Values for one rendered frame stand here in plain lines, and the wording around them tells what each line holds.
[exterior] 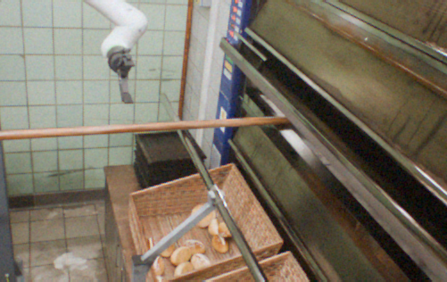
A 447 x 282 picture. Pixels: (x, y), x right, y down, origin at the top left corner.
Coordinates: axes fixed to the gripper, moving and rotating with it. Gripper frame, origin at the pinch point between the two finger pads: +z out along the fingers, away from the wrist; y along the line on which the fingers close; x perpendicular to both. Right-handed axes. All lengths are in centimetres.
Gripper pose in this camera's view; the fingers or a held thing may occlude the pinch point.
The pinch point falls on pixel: (128, 83)
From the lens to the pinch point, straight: 169.4
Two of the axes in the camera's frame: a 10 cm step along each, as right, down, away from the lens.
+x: -9.4, 0.5, -3.5
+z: 3.2, 4.9, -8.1
